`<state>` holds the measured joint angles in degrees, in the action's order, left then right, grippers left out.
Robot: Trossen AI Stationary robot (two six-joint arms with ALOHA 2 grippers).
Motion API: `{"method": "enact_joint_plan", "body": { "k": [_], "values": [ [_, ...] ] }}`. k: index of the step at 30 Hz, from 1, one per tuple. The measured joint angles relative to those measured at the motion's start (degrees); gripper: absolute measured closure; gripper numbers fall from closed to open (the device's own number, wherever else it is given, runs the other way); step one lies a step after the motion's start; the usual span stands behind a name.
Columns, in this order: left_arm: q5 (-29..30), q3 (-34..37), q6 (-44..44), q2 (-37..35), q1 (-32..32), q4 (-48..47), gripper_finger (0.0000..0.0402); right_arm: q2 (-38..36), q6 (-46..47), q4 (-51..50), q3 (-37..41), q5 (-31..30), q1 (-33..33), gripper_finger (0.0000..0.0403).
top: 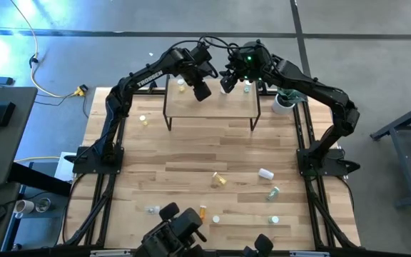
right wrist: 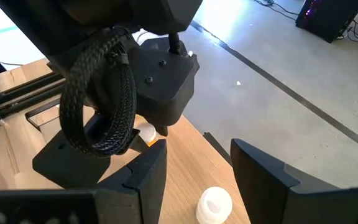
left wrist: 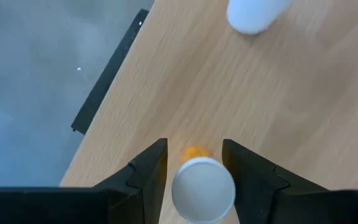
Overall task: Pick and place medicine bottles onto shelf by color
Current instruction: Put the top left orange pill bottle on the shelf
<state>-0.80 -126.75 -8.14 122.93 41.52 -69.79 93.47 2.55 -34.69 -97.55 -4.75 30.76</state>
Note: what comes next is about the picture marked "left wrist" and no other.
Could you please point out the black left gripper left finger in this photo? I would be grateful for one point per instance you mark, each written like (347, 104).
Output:
(141, 193)

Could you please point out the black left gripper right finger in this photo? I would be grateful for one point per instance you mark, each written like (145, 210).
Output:
(266, 196)

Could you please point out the orange pill bottle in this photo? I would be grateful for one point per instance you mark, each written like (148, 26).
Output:
(204, 189)

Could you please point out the white plastic medicine bottle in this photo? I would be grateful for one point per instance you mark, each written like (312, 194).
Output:
(253, 15)

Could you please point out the wooden shelf with black legs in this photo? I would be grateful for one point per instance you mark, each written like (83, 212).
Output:
(259, 109)

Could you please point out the black aluminium table frame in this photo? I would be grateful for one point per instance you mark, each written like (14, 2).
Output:
(110, 71)

